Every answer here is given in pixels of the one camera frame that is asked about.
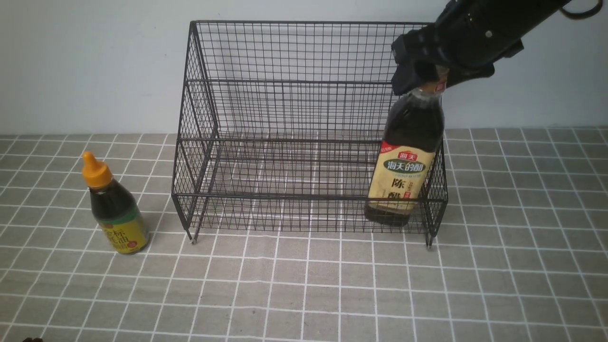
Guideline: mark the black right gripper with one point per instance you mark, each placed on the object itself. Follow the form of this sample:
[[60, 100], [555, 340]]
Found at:
[[468, 37]]

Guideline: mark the large dark vinegar bottle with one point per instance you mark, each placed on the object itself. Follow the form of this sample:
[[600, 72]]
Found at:
[[413, 132]]

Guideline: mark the small orange-capped sauce bottle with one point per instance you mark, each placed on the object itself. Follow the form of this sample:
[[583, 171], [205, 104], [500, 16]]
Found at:
[[114, 208]]

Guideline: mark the grey grid tablecloth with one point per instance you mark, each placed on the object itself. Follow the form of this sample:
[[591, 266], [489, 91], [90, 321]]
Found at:
[[521, 255]]

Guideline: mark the black wire mesh rack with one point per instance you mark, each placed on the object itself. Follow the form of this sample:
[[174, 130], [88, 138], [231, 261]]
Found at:
[[280, 128]]

